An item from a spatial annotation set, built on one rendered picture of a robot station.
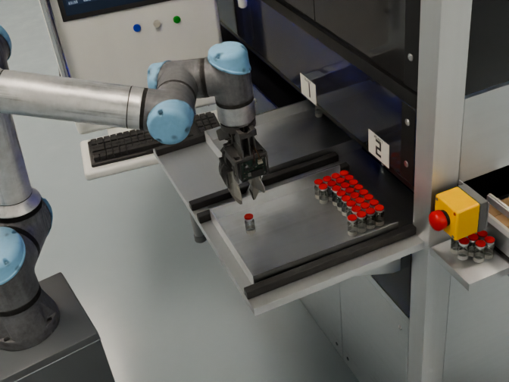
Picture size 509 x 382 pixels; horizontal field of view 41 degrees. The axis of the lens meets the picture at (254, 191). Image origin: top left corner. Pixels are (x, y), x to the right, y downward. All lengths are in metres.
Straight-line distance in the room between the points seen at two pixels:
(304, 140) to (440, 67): 0.66
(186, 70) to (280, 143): 0.61
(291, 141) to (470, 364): 0.74
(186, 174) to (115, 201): 1.55
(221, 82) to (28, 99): 0.34
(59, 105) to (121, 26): 0.91
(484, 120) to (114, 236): 2.03
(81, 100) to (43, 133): 2.85
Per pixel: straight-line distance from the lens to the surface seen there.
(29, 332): 1.56
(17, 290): 1.50
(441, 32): 1.25
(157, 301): 2.74
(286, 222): 1.57
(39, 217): 1.57
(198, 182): 1.75
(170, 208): 3.18
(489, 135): 1.44
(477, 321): 1.80
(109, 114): 1.21
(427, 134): 1.37
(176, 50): 2.15
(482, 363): 1.94
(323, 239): 1.52
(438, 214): 1.37
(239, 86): 1.30
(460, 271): 1.45
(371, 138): 1.57
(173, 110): 1.17
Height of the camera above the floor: 1.86
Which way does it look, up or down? 35 degrees down
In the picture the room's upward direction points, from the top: 8 degrees counter-clockwise
